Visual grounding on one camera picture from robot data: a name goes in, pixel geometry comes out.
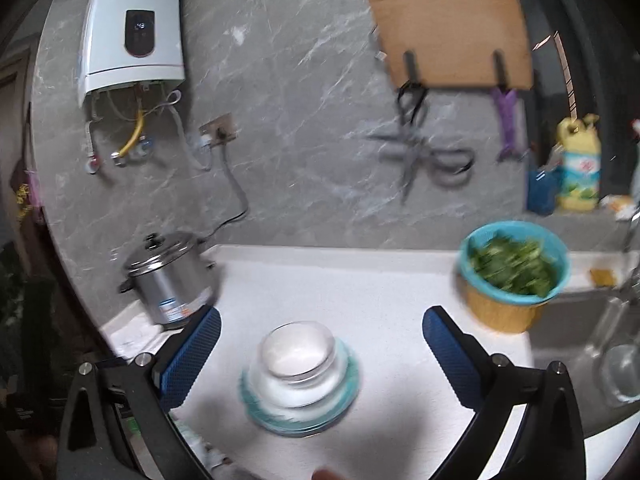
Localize wall power outlet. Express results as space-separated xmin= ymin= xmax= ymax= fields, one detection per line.
xmin=198 ymin=113 xmax=236 ymax=148

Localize yellow sponge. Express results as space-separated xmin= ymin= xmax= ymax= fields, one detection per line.
xmin=589 ymin=269 xmax=617 ymax=288

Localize blue water valve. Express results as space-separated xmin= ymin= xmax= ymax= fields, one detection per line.
xmin=132 ymin=136 xmax=154 ymax=159

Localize red water valve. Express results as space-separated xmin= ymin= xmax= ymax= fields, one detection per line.
xmin=85 ymin=155 xmax=102 ymax=174

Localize large teal rimmed plate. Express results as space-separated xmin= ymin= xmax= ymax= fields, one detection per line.
xmin=239 ymin=340 xmax=360 ymax=437

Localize stainless steel rice cooker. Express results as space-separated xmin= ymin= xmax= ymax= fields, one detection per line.
xmin=117 ymin=231 xmax=217 ymax=328

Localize white power cable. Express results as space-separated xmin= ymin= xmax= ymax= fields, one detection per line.
xmin=159 ymin=89 xmax=216 ymax=172

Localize purple peeler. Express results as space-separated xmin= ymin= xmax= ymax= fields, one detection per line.
xmin=491 ymin=87 xmax=521 ymax=162

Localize white small bowl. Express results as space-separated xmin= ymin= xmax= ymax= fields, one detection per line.
xmin=258 ymin=321 xmax=336 ymax=382

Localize teal colander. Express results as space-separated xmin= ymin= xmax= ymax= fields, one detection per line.
xmin=458 ymin=220 xmax=570 ymax=307

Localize person right hand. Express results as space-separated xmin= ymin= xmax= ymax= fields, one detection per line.
xmin=311 ymin=468 xmax=347 ymax=480

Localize black handled kitchen scissors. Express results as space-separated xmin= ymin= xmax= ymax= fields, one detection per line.
xmin=366 ymin=81 xmax=475 ymax=205

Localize white water heater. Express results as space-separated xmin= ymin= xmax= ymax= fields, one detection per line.
xmin=77 ymin=0 xmax=186 ymax=106

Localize yellow basin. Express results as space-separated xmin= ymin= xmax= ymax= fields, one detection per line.
xmin=460 ymin=278 xmax=547 ymax=334

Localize wooden cutting board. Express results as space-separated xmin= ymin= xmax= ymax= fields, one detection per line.
xmin=369 ymin=0 xmax=534 ymax=90

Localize green leafy vegetables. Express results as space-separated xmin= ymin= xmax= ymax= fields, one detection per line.
xmin=468 ymin=232 xmax=559 ymax=297

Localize white large bowl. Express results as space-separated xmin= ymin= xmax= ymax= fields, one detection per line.
xmin=244 ymin=339 xmax=350 ymax=408

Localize black power cable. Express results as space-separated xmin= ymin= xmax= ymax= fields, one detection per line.
xmin=196 ymin=129 xmax=250 ymax=246

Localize white spray bottle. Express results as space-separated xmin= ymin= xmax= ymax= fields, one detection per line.
xmin=629 ymin=118 xmax=640 ymax=201

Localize blue cup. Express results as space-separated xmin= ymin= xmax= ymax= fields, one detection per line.
xmin=526 ymin=168 xmax=559 ymax=217

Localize yellow dish soap bottle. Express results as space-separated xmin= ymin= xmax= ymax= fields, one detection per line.
xmin=556 ymin=114 xmax=601 ymax=212

